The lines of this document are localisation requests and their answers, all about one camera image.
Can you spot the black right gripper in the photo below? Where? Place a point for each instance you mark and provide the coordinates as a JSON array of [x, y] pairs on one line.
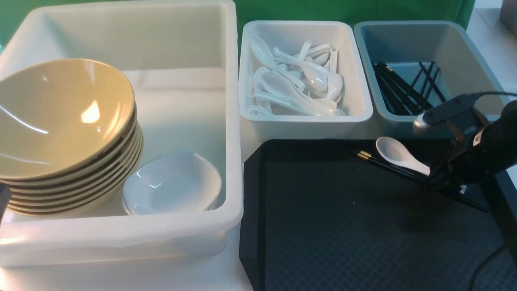
[[473, 157]]

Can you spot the white soup spoon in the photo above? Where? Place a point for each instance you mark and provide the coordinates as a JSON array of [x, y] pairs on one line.
[[393, 151]]

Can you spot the black chopstick gold band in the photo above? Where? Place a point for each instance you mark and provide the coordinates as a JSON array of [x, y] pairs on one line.
[[387, 161]]

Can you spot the white square dish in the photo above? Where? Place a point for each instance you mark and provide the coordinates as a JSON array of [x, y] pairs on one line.
[[175, 182], [213, 206]]

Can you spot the tan noodle bowl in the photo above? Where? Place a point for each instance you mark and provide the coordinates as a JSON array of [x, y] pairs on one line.
[[59, 115]]

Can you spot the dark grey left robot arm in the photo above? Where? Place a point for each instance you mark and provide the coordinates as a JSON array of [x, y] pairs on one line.
[[5, 196]]

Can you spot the bottom tan stacked bowl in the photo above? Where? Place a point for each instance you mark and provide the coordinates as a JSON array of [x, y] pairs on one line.
[[93, 207]]

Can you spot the tan bowl stack top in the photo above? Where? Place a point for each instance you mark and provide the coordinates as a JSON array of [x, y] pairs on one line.
[[96, 163]]

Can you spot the black chopsticks in bin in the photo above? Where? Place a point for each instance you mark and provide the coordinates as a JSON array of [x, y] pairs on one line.
[[409, 89]]

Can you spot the grey-blue chopstick bin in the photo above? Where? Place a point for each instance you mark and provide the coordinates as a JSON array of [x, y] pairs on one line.
[[435, 55]]

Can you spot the black serving tray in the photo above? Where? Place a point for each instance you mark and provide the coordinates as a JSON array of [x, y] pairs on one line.
[[318, 218]]

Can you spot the pile of white spoons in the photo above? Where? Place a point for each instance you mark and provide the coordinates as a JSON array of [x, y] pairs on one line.
[[306, 84]]

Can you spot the white spoon bin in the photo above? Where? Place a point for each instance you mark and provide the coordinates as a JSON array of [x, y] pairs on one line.
[[289, 37]]

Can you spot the large white plastic tub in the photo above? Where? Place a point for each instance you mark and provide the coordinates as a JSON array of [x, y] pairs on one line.
[[182, 60]]

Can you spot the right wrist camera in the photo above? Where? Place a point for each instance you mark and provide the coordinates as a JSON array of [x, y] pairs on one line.
[[460, 111]]

